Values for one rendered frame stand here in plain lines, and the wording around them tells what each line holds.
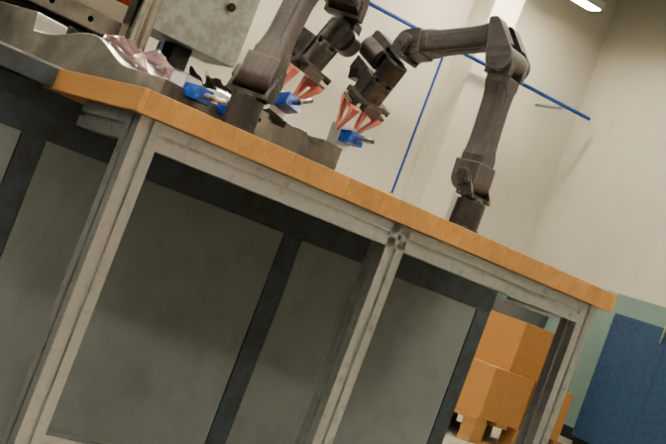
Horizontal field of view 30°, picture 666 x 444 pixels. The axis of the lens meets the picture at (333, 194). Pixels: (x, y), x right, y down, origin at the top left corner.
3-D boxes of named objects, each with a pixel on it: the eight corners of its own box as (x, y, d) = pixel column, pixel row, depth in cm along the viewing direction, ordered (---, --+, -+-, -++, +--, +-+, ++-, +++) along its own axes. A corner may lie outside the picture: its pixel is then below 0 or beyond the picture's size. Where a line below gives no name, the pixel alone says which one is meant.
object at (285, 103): (315, 118, 253) (325, 96, 255) (299, 105, 250) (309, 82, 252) (274, 121, 262) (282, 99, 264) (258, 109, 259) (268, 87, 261)
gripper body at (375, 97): (344, 89, 284) (363, 63, 282) (375, 104, 291) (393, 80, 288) (355, 104, 280) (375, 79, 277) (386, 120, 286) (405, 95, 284)
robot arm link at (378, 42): (350, 48, 285) (384, 8, 282) (370, 60, 291) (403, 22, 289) (376, 76, 278) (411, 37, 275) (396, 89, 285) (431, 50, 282)
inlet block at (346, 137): (377, 157, 281) (384, 134, 281) (361, 149, 277) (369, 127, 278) (340, 150, 291) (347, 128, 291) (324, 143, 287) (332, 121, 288)
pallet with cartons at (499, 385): (555, 466, 746) (598, 350, 751) (467, 441, 695) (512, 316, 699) (423, 403, 840) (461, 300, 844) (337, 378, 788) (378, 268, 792)
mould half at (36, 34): (235, 145, 248) (255, 93, 249) (155, 106, 226) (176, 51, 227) (66, 89, 275) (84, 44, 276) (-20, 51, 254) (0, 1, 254)
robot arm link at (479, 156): (447, 186, 261) (493, 42, 264) (462, 194, 267) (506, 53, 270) (472, 192, 258) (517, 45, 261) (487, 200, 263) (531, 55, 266)
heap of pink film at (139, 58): (193, 99, 252) (207, 63, 252) (138, 71, 237) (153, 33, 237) (104, 72, 266) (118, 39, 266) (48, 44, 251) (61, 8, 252)
